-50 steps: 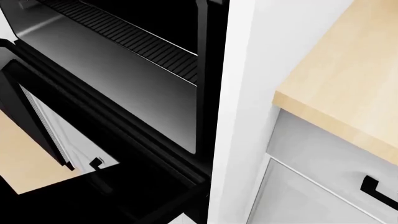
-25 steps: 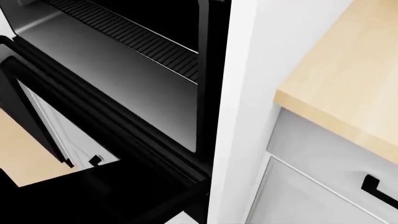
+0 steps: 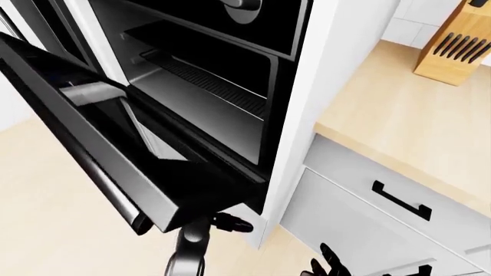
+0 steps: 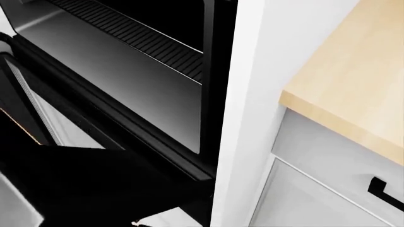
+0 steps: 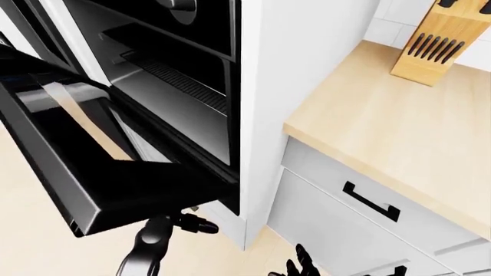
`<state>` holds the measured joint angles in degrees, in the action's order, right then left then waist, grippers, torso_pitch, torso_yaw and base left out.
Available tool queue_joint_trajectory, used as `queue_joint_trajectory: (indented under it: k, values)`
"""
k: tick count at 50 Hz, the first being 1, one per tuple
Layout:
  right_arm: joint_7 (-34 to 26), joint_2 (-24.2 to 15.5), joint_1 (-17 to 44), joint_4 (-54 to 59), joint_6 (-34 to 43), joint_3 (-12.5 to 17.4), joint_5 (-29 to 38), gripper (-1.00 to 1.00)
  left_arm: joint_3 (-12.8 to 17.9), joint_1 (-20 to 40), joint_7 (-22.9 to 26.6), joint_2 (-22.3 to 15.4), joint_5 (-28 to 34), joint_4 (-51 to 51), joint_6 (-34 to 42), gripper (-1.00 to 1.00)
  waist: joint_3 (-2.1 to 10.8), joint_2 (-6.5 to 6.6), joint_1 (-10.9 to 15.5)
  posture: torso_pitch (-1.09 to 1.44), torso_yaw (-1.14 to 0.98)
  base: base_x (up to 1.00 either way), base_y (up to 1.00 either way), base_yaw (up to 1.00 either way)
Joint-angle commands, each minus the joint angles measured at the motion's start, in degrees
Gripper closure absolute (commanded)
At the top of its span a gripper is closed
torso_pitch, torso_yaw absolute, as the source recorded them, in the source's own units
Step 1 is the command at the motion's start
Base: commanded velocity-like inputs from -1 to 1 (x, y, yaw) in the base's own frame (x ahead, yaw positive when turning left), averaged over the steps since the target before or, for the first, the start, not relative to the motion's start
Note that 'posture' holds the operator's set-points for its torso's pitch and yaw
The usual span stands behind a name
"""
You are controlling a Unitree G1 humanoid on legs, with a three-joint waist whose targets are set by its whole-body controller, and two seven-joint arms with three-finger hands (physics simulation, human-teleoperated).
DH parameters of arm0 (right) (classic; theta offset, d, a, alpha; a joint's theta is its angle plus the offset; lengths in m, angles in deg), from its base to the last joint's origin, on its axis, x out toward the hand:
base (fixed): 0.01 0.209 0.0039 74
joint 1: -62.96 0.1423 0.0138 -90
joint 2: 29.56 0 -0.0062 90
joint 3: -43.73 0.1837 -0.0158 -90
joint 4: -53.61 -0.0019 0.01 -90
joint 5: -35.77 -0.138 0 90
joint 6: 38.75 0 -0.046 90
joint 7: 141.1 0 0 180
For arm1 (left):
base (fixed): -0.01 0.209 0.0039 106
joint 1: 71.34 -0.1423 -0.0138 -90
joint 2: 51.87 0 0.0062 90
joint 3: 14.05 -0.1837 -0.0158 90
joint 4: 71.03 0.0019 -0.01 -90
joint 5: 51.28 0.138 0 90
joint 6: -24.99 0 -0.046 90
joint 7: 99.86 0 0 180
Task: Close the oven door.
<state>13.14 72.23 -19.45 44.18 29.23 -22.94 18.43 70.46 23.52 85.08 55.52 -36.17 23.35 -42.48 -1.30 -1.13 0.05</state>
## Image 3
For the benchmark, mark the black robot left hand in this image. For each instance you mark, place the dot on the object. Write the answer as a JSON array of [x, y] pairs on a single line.
[[234, 224]]

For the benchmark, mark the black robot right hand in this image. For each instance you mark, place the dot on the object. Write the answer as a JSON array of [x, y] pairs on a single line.
[[330, 267]]

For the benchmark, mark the black oven door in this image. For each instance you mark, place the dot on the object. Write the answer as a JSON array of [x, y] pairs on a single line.
[[115, 120]]

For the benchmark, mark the black built-in oven body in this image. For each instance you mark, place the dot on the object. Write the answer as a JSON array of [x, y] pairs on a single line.
[[230, 95]]

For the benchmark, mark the white tall oven cabinet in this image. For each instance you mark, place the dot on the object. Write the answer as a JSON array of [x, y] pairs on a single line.
[[326, 72]]

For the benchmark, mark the black oven baking tray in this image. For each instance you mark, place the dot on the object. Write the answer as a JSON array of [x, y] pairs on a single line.
[[199, 43]]

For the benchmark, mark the silver oven control knob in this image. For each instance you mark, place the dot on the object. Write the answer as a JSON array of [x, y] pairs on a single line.
[[239, 8]]

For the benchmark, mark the grey deep drawer front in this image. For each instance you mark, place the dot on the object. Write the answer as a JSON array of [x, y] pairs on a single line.
[[345, 218]]

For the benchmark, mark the grey shallow drawer front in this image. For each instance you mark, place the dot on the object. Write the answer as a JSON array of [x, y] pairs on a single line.
[[345, 164]]

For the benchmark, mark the wooden knife block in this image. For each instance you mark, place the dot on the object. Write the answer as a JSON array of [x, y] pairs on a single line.
[[460, 20]]

